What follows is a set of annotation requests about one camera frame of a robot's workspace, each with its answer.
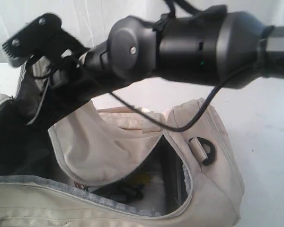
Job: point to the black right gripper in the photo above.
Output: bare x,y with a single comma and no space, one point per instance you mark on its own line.
50,92

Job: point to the cream duffel bag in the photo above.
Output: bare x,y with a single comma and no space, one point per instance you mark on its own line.
113,168

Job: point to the colourful key tag bunch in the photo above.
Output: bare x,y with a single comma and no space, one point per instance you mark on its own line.
133,185

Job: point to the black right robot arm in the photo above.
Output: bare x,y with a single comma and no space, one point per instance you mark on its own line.
212,47

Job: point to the white backdrop curtain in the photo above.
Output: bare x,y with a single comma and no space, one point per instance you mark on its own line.
91,20

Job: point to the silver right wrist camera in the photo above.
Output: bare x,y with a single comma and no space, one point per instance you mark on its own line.
19,47

